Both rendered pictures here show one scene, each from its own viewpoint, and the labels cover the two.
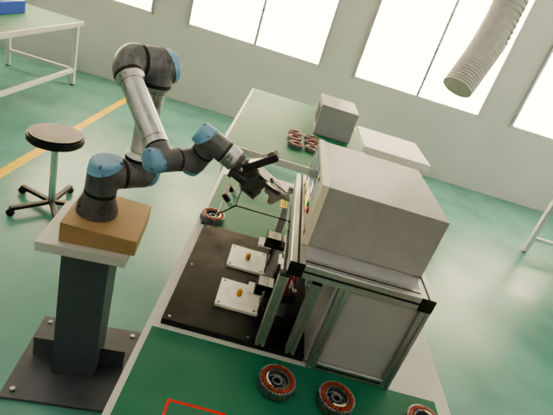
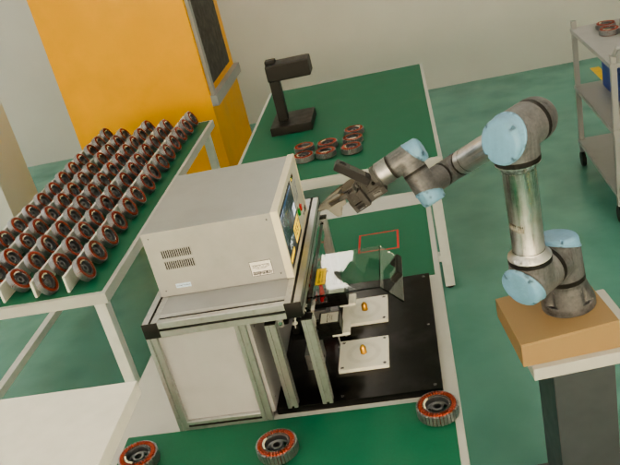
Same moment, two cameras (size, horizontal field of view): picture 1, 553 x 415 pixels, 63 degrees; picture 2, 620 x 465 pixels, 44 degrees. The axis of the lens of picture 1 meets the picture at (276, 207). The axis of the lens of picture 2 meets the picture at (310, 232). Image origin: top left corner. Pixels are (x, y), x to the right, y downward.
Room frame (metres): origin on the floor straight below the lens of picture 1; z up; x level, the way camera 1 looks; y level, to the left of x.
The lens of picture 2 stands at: (3.39, 0.46, 2.09)
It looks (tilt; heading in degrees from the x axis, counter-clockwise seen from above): 25 degrees down; 195
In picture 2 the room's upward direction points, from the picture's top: 14 degrees counter-clockwise
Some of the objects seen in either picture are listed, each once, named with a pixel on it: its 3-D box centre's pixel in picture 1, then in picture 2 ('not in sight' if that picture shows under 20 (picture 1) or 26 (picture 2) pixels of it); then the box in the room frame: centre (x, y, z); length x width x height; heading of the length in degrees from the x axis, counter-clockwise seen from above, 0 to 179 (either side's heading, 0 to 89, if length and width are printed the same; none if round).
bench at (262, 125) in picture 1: (289, 166); not in sight; (3.79, 0.01, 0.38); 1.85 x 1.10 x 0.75; 4
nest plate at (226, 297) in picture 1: (238, 296); (364, 311); (1.28, 0.03, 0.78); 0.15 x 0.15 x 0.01; 4
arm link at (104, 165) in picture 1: (105, 173); (558, 255); (1.45, 0.64, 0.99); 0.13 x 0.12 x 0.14; 141
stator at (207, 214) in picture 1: (212, 216); (437, 408); (1.79, 0.27, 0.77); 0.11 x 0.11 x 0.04
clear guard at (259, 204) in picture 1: (266, 206); (344, 280); (1.52, 0.04, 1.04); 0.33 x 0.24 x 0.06; 94
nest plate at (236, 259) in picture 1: (247, 259); (363, 353); (1.53, 0.05, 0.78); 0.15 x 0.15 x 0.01; 4
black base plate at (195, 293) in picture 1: (245, 281); (361, 336); (1.41, 0.02, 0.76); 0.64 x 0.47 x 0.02; 4
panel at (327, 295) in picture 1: (318, 264); (276, 304); (1.42, -0.22, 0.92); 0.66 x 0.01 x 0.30; 4
